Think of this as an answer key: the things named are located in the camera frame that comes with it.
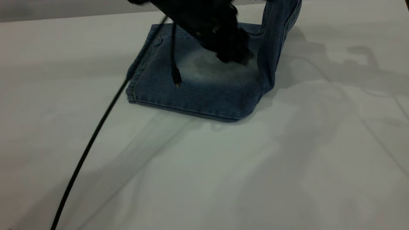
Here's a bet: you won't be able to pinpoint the black braided cable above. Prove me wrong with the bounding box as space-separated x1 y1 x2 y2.
50 14 170 230

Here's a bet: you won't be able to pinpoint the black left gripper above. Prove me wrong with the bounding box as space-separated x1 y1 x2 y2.
187 19 256 66

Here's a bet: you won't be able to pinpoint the blue denim shorts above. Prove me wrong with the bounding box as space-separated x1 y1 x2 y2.
126 0 302 123

